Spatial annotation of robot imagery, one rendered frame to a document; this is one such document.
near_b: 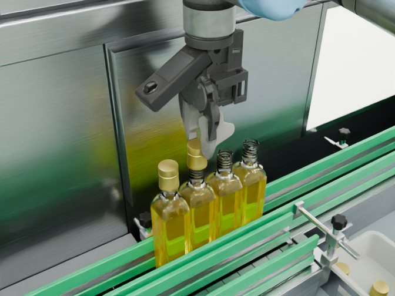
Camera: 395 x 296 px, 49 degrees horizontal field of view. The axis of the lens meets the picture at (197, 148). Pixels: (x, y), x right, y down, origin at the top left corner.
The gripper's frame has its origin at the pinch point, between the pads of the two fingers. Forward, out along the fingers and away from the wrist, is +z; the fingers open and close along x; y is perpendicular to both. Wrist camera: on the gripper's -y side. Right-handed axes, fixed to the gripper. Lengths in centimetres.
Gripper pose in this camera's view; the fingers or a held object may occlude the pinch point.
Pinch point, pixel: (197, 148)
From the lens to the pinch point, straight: 74.1
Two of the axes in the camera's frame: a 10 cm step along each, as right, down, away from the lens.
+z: 0.0, 8.1, 5.9
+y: 8.4, -3.3, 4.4
